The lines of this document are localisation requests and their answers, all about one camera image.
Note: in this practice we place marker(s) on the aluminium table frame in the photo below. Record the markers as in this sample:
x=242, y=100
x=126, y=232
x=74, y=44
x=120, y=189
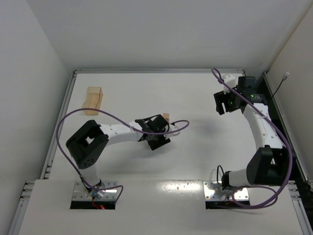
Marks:
x=163, y=189

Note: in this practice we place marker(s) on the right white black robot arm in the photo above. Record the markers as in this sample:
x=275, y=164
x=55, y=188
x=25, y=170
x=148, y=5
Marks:
x=270, y=163

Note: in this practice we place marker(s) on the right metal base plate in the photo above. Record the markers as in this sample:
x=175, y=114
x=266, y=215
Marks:
x=213, y=193

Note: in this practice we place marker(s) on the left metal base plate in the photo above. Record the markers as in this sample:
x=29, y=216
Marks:
x=82, y=194

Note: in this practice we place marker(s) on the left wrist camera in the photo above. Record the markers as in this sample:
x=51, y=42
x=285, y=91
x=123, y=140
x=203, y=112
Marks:
x=171, y=131

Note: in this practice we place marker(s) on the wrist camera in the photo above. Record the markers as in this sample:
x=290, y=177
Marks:
x=171, y=131
x=230, y=80

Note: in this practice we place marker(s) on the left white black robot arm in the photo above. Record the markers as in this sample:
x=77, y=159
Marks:
x=88, y=143

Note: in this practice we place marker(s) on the metal base plate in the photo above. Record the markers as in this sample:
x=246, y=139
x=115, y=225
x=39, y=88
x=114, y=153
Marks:
x=213, y=193
x=82, y=194

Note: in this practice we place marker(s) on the wood cube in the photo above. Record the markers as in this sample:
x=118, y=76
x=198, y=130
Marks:
x=166, y=117

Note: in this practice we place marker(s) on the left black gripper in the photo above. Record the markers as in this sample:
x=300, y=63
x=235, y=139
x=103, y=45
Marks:
x=159, y=132

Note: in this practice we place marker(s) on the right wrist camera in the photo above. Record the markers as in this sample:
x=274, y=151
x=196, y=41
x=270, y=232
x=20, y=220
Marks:
x=230, y=80

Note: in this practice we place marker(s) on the wooden block tray box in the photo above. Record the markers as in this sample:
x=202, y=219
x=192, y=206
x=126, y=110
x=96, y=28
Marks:
x=94, y=97

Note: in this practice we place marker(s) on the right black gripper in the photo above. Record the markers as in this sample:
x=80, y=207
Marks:
x=222, y=103

